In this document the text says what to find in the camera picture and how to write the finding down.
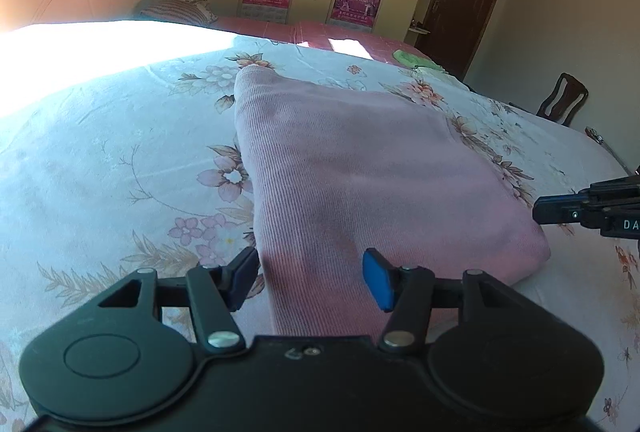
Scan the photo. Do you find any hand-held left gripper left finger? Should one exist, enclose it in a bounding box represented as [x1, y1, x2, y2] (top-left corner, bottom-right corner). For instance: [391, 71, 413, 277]
[97, 246, 261, 355]

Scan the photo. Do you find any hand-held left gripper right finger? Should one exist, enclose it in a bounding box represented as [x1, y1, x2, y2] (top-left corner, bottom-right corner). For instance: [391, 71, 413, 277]
[362, 248, 541, 355]

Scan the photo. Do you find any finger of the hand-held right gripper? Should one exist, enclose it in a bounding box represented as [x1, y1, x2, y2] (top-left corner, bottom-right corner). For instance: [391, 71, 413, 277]
[531, 182, 608, 228]

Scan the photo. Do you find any pink knit sweater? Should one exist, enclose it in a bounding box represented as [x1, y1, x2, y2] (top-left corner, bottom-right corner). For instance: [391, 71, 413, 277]
[233, 65, 552, 338]

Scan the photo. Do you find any dark wooden chair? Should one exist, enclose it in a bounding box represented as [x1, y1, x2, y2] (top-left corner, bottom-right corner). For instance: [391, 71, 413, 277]
[510, 72, 589, 128]

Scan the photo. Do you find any floral white bedsheet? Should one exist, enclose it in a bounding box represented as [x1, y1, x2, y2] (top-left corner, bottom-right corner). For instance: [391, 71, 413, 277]
[0, 20, 640, 432]

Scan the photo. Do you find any red bedspread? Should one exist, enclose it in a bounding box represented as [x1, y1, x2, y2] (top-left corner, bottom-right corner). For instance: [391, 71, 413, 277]
[212, 15, 436, 66]

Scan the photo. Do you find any striped pillow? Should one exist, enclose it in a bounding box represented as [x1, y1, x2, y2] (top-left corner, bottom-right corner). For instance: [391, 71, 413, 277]
[141, 0, 218, 26]

